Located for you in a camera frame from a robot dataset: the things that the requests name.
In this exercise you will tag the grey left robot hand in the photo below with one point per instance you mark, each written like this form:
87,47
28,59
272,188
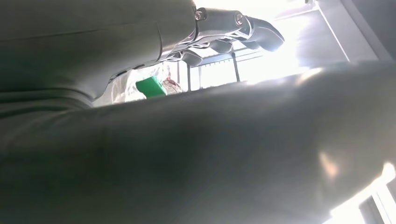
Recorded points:
77,46

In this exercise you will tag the clear plastic bag package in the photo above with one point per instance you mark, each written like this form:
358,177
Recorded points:
123,89

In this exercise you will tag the ribbed grey left arm sleeve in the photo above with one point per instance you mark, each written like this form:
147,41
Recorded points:
24,102

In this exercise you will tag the green block item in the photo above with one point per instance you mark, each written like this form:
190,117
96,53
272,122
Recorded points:
151,88

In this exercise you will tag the black window frame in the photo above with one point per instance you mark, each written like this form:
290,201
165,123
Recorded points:
235,68
368,211

